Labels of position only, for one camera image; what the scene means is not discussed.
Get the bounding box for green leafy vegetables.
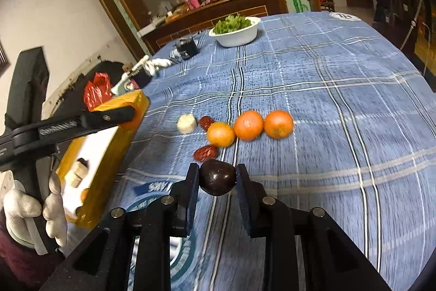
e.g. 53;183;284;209
214;14;251;35

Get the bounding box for peeled cane piece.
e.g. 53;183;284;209
65;158;89;188
177;114;197;134

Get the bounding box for white bowl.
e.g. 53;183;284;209
208;16;262;48

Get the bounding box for blue plaid tablecloth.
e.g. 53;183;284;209
106;13;435;290

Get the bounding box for red plastic bag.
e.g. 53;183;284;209
83;72;113;111

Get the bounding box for white gloved left hand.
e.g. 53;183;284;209
1;170;67;256

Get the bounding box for yellow foam-lined box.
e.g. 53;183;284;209
57;89;150;230

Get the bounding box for black sofa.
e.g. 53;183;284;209
52;61;123;117

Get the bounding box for large orange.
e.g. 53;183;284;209
234;110;264;142

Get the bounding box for red date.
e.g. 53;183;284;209
199;116;215;131
193;145;219;162

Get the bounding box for white glove on table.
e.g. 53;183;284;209
143;58;174;77

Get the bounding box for orange tangerine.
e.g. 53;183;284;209
80;188;89;203

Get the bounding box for small black box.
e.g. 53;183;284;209
175;38;199;61

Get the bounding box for wooden counter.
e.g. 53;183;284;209
141;0;287;54

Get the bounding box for yellowish central orange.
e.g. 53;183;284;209
206;122;236;148

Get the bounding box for dark plum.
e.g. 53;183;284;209
199;159;237;196

